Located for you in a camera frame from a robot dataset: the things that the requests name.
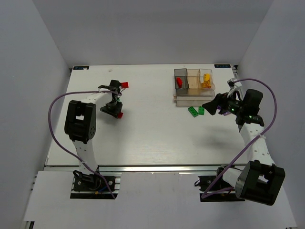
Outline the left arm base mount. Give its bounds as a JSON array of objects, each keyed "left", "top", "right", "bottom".
[{"left": 70, "top": 170, "right": 121, "bottom": 199}]

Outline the right corner label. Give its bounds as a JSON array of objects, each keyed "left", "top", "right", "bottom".
[{"left": 214, "top": 64, "right": 231, "bottom": 68}]

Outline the long clear tray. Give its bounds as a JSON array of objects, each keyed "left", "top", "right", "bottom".
[{"left": 173, "top": 90, "right": 215, "bottom": 107}]

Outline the smoky grey container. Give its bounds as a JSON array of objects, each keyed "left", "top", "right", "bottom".
[{"left": 174, "top": 68, "right": 188, "bottom": 95}]

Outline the red long lego brick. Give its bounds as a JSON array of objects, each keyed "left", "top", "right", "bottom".
[{"left": 176, "top": 77, "right": 183, "bottom": 88}]

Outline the green flat lego plate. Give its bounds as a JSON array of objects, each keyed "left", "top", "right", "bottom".
[{"left": 188, "top": 106, "right": 199, "bottom": 117}]

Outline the clear container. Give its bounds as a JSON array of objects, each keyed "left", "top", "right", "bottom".
[{"left": 199, "top": 69, "right": 215, "bottom": 90}]

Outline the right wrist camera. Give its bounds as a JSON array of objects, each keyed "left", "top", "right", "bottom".
[{"left": 227, "top": 78, "right": 242, "bottom": 89}]

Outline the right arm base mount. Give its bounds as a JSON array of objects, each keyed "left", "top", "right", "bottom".
[{"left": 194, "top": 166, "right": 239, "bottom": 203}]

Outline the amber container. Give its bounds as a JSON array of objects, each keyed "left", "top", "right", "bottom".
[{"left": 187, "top": 69, "right": 202, "bottom": 96}]

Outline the aluminium table rail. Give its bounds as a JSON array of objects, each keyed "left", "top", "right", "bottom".
[{"left": 44, "top": 164, "right": 248, "bottom": 173}]

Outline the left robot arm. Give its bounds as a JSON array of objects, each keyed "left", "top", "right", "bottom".
[{"left": 64, "top": 80, "right": 129, "bottom": 175}]

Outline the corner label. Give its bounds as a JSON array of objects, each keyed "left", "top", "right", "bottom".
[
  {"left": 73, "top": 66, "right": 89, "bottom": 71},
  {"left": 214, "top": 64, "right": 231, "bottom": 68}
]

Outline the yellow square lego brick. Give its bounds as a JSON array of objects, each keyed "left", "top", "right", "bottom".
[{"left": 202, "top": 81, "right": 212, "bottom": 89}]

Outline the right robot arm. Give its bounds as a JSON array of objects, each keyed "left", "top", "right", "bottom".
[{"left": 201, "top": 89, "right": 285, "bottom": 206}]

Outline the green lego brick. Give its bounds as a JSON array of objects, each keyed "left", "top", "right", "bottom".
[{"left": 198, "top": 106, "right": 205, "bottom": 115}]

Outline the yellow rounded lego brick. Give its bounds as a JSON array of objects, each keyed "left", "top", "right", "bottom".
[{"left": 203, "top": 73, "right": 210, "bottom": 82}]

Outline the left corner label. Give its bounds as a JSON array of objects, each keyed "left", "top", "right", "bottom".
[{"left": 73, "top": 66, "right": 89, "bottom": 71}]

